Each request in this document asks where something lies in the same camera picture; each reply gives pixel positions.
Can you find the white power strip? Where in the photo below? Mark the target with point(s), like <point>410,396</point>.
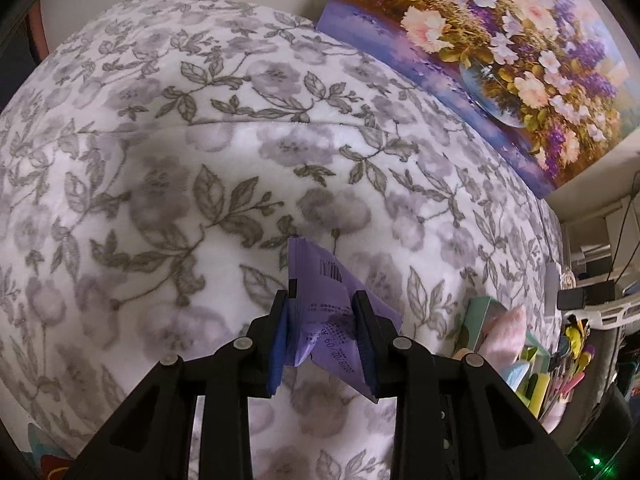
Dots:
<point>551,290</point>

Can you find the grey floral blanket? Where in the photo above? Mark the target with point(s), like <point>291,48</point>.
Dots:
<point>150,160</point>

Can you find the pink fluffy cloth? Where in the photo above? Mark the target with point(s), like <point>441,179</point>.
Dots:
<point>507,335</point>

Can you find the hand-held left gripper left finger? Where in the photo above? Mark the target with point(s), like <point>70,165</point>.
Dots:
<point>277,355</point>

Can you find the pile of assorted small items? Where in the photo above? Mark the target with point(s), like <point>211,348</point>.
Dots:
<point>575,340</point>

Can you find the white chair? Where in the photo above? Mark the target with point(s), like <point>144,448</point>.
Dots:
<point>617,312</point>

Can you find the purple packet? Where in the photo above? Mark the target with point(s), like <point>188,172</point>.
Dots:
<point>320,280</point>

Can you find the brown board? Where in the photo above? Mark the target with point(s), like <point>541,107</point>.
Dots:
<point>37,35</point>

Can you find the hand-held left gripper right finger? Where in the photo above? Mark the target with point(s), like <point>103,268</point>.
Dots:
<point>367,355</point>

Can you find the white shelf unit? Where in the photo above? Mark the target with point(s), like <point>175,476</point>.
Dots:
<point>590,220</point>

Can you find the black charger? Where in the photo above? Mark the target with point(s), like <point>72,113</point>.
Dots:
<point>585,296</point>

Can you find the light blue packet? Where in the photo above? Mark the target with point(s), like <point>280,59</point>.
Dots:
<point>517,375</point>

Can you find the white tray with teal rim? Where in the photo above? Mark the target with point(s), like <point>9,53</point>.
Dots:
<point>477,312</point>

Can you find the floral painting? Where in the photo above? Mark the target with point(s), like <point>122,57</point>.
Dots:
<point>475,35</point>

